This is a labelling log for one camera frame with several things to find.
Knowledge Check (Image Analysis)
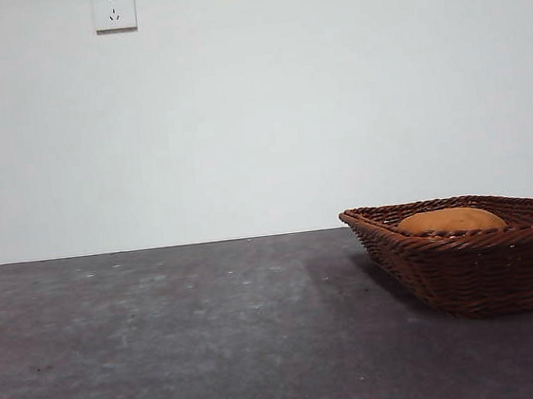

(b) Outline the brown potato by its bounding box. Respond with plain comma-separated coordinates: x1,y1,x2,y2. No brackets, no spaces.
395,201,509,240

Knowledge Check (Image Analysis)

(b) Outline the brown wicker basket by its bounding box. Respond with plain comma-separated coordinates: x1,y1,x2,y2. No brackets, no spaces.
337,187,533,333

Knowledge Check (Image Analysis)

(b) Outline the white wall socket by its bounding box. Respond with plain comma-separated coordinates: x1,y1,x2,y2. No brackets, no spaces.
92,0,139,35

